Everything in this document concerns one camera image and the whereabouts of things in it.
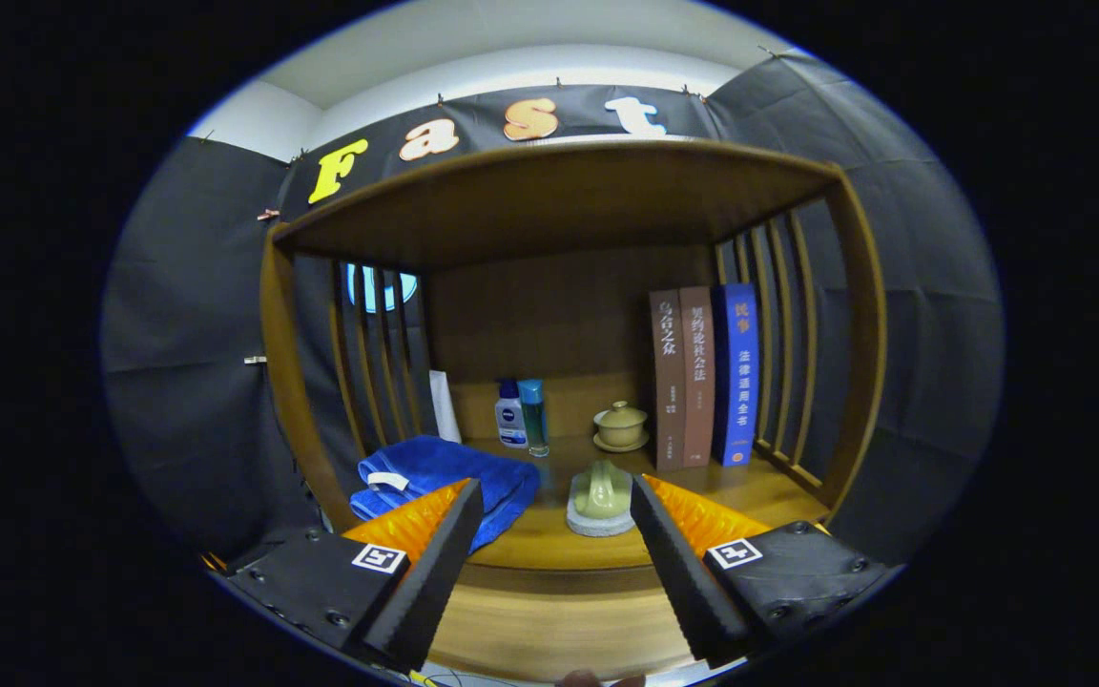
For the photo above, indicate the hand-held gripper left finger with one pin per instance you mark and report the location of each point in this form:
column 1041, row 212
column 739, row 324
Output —
column 430, row 582

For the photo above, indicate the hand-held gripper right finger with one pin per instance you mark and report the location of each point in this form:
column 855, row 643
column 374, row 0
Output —
column 678, row 577

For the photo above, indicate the green scrub brush white base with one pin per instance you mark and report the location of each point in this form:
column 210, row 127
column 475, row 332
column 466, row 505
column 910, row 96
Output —
column 600, row 496

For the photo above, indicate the wooden drawer with black knob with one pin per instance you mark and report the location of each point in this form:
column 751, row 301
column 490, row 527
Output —
column 559, row 620

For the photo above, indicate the wooden countertop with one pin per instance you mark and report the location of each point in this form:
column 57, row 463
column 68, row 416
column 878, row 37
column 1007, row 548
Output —
column 549, row 544

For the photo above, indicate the wooden cabinet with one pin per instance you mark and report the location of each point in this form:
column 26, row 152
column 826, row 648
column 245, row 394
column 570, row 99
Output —
column 549, row 200

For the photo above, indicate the blue folded towel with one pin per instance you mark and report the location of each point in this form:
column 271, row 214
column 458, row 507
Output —
column 454, row 468

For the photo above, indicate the beige lidded tea cup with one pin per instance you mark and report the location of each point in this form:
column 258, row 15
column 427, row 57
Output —
column 620, row 426

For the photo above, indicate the white tube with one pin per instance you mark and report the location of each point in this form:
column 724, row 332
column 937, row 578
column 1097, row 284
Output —
column 443, row 405

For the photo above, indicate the white bottle with blue cap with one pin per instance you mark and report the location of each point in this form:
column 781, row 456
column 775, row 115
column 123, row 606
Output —
column 510, row 420

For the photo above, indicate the teal bottle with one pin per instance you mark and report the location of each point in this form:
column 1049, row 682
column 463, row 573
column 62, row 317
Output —
column 535, row 420

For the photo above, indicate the reddish brown book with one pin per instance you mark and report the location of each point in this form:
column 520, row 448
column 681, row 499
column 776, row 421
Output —
column 698, row 382

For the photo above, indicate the blue book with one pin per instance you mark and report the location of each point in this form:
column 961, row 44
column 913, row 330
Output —
column 736, row 382

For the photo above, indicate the black backdrop cloth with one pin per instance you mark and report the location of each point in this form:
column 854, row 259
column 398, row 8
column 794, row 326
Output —
column 922, row 286

